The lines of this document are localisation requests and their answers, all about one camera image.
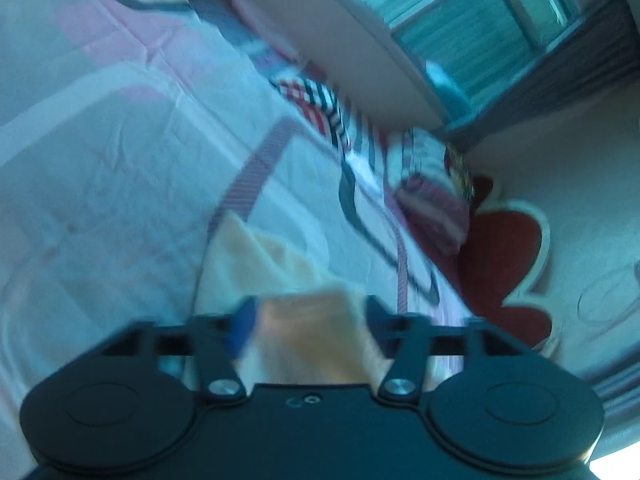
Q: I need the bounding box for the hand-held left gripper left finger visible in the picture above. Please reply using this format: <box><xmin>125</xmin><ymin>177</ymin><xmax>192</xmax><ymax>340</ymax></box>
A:
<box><xmin>97</xmin><ymin>296</ymin><xmax>261</xmax><ymax>404</ymax></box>

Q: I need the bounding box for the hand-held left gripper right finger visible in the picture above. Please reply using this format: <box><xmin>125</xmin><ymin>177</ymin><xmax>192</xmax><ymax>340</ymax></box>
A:
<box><xmin>364</xmin><ymin>295</ymin><xmax>544</xmax><ymax>404</ymax></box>

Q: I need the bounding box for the cream knitted sweater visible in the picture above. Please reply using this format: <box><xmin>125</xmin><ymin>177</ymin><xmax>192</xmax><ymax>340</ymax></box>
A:
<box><xmin>192</xmin><ymin>209</ymin><xmax>397</xmax><ymax>387</ymax></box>

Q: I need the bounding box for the striped pillow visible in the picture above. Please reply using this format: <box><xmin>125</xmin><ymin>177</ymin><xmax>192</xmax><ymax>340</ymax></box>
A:
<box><xmin>392</xmin><ymin>127</ymin><xmax>473</xmax><ymax>257</ymax></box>

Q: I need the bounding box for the red and white headboard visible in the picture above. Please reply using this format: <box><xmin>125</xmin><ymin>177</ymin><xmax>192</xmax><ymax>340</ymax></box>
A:
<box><xmin>457</xmin><ymin>174</ymin><xmax>553</xmax><ymax>352</ymax></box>

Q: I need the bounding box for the checked striped cloth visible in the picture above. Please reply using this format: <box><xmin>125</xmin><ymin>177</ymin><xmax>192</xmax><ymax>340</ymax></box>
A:
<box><xmin>272</xmin><ymin>72</ymin><xmax>388</xmax><ymax>166</ymax></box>

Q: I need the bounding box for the blue cushion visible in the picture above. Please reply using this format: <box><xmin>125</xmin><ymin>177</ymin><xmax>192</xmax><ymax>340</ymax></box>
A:
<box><xmin>424</xmin><ymin>59</ymin><xmax>472</xmax><ymax>113</ymax></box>

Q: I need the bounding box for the grey curtain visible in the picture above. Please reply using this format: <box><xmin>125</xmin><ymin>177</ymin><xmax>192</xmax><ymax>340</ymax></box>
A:
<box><xmin>440</xmin><ymin>2</ymin><xmax>640</xmax><ymax>147</ymax></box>

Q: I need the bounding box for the sliding glass window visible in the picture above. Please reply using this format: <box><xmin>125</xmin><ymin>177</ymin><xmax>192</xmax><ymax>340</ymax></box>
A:
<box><xmin>327</xmin><ymin>0</ymin><xmax>618</xmax><ymax>128</ymax></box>

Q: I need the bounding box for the black wall cable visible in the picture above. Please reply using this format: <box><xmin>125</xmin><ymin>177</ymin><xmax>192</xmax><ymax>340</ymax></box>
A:
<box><xmin>575</xmin><ymin>259</ymin><xmax>640</xmax><ymax>332</ymax></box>

